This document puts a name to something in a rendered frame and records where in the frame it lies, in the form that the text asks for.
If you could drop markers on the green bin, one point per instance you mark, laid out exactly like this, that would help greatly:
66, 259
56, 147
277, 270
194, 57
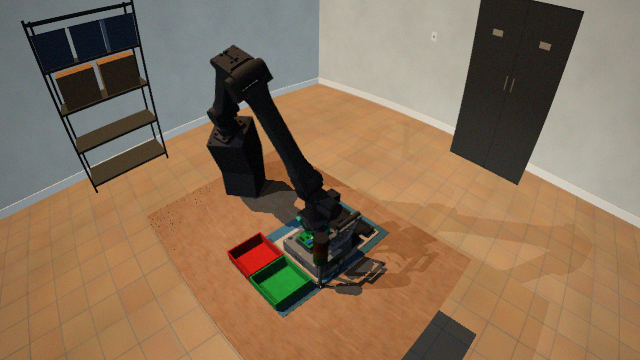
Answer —
278, 280

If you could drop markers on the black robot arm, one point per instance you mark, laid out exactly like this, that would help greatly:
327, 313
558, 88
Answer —
308, 181

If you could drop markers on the red open box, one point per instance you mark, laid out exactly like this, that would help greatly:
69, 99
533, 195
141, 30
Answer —
253, 253

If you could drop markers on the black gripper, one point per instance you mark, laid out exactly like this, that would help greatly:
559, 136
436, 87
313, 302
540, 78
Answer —
312, 220

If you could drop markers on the green circuit board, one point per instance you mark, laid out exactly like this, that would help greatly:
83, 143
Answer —
307, 237

